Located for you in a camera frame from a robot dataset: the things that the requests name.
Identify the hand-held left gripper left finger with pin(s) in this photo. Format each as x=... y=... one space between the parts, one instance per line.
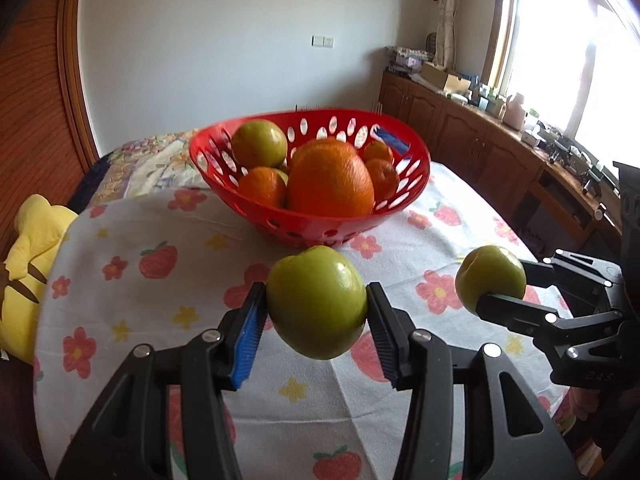
x=247 y=345

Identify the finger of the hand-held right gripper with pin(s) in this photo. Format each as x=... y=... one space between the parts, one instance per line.
x=515 y=315
x=575 y=270

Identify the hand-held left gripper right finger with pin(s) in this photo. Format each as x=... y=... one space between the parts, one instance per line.
x=382 y=340

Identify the green apple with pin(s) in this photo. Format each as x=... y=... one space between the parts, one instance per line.
x=490 y=277
x=317 y=305

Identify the red perforated plastic basket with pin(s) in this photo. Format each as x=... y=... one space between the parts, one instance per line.
x=320 y=230

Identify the medium orange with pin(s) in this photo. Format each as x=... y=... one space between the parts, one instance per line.
x=384 y=179
x=262 y=187

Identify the small mandarin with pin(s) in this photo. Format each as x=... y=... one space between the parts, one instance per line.
x=377 y=152

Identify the person's right hand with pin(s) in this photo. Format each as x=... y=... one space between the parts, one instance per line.
x=585 y=402

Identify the pile of metal tools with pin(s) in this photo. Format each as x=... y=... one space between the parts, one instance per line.
x=575 y=157

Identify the floral strawberry printed blanket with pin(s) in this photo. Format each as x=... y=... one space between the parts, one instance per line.
x=150 y=230

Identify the large orange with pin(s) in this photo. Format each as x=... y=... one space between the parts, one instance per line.
x=330 y=180

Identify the pink plastic jug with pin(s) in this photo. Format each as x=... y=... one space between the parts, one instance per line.
x=514 y=110

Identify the wooden cabinet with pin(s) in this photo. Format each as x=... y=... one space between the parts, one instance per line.
x=460 y=125

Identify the yellow-green apple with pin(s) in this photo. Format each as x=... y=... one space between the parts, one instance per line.
x=259 y=143

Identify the patterned quilt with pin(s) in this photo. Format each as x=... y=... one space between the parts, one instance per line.
x=150 y=160

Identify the cardboard box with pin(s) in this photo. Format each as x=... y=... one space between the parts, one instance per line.
x=446 y=77

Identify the yellow plush toy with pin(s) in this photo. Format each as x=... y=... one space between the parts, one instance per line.
x=30 y=260

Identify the floral storage box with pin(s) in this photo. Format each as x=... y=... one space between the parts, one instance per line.
x=407 y=57

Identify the patterned beige curtain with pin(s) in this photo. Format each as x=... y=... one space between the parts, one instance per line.
x=450 y=15

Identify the wooden wardrobe door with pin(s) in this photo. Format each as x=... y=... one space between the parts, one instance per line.
x=40 y=85

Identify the white wall socket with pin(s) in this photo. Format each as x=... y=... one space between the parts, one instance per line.
x=322 y=40

